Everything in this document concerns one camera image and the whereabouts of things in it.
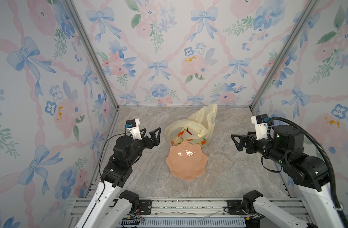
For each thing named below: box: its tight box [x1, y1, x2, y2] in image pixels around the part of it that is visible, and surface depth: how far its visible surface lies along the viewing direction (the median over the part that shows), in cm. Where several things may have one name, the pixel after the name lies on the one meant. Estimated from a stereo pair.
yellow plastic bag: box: [164, 103, 218, 147], surface depth 85 cm
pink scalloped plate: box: [165, 141, 208, 181], surface depth 92 cm
